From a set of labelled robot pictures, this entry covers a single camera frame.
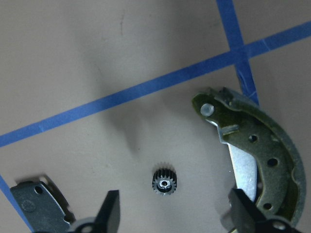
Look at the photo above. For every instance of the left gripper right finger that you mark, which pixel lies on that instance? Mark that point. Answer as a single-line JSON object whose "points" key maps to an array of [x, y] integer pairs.
{"points": [[246, 217]]}

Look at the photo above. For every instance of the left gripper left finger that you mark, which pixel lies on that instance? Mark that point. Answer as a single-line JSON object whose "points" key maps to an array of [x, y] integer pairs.
{"points": [[109, 215]]}

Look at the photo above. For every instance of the black bearing gear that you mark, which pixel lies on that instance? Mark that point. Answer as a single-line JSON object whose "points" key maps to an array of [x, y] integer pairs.
{"points": [[164, 181]]}

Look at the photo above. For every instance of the dark brake shoe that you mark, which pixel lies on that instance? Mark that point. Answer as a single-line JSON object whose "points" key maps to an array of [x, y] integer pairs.
{"points": [[267, 165]]}

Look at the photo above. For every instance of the black brake pad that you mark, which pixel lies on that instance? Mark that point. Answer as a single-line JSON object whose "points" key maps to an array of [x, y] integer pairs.
{"points": [[43, 204]]}

